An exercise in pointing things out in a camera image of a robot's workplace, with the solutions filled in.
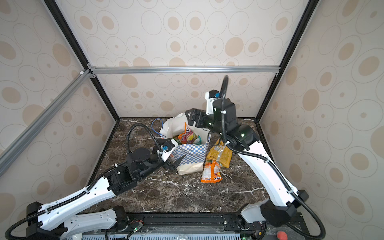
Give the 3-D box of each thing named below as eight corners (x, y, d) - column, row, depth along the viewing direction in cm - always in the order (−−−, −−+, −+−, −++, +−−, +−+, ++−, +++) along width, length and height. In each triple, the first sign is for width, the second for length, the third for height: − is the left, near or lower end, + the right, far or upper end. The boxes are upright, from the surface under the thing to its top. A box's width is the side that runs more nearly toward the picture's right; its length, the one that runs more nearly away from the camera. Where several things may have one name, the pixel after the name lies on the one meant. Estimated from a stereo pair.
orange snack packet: (200, 183, 89) (201, 180, 85) (200, 164, 97) (200, 160, 93) (221, 183, 89) (222, 180, 85) (219, 164, 97) (220, 160, 93)
